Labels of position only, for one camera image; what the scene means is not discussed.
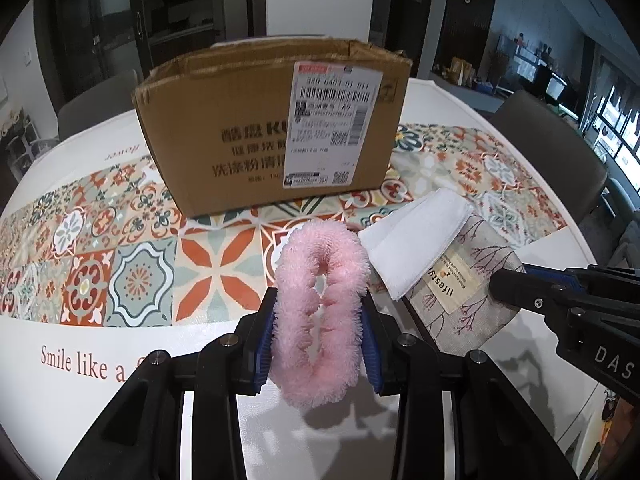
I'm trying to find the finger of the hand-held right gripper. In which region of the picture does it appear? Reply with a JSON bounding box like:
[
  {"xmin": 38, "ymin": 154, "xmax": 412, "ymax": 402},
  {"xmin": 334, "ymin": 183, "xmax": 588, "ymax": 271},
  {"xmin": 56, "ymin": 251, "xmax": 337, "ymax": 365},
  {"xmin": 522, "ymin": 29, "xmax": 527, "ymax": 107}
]
[
  {"xmin": 489, "ymin": 269, "xmax": 640, "ymax": 315},
  {"xmin": 522, "ymin": 263, "xmax": 640, "ymax": 295}
]

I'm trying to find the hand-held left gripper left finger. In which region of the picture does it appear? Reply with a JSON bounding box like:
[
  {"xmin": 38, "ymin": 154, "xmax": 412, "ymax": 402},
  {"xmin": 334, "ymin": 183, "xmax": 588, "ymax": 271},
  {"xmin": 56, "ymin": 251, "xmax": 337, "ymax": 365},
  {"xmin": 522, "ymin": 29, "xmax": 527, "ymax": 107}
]
[{"xmin": 65, "ymin": 287, "xmax": 281, "ymax": 480}]

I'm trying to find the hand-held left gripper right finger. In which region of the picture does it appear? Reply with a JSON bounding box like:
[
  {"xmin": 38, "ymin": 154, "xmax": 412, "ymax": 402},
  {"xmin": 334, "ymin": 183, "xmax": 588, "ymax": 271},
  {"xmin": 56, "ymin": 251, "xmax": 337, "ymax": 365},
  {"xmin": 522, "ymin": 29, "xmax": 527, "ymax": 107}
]
[{"xmin": 357, "ymin": 290, "xmax": 571, "ymax": 480}]

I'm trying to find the pink fluffy scrunchie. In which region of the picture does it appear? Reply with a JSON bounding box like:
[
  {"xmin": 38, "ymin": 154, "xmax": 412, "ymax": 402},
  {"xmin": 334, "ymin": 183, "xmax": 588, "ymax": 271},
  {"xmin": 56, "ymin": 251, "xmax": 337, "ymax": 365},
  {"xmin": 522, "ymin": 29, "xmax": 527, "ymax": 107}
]
[{"xmin": 268, "ymin": 220, "xmax": 372, "ymax": 409}]

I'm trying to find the beige printed fabric pouch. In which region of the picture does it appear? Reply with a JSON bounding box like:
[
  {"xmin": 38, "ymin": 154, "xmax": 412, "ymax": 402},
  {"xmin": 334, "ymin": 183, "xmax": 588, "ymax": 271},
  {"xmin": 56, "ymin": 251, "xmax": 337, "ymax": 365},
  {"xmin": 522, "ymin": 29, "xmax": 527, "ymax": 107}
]
[{"xmin": 400, "ymin": 212, "xmax": 526, "ymax": 356}]

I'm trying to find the brown cardboard box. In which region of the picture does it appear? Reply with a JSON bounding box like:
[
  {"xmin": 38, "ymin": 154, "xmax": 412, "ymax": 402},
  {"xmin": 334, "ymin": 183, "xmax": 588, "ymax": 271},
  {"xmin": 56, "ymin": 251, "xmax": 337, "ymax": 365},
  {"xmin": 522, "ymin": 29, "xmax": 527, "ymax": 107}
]
[{"xmin": 131, "ymin": 35, "xmax": 413, "ymax": 218}]

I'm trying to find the white folded cloth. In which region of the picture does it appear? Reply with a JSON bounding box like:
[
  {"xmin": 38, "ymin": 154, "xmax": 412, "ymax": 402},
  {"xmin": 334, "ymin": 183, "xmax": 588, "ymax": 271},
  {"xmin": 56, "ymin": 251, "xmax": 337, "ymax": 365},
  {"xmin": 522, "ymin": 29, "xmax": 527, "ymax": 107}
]
[{"xmin": 357, "ymin": 189, "xmax": 473, "ymax": 301}]

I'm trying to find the grey dining chair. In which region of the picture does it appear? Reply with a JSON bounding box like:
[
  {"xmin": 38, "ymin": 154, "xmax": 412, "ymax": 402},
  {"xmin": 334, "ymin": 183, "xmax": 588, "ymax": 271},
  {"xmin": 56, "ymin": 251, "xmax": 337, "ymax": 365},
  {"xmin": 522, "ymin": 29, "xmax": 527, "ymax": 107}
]
[
  {"xmin": 487, "ymin": 91, "xmax": 608, "ymax": 221},
  {"xmin": 57, "ymin": 70, "xmax": 138, "ymax": 141}
]

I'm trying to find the shoe rack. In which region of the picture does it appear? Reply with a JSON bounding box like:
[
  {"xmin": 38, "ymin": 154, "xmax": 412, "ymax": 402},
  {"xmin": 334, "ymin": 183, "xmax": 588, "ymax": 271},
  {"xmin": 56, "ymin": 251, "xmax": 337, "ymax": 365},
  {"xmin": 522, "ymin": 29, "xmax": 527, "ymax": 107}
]
[{"xmin": 0, "ymin": 110, "xmax": 56, "ymax": 181}]

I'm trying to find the glass sliding door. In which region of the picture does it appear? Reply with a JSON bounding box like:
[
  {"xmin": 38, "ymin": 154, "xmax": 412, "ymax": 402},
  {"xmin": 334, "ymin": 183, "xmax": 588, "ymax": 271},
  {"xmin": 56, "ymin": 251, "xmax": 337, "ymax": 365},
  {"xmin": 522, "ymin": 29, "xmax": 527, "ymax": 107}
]
[{"xmin": 30, "ymin": 0, "xmax": 266, "ymax": 86}]

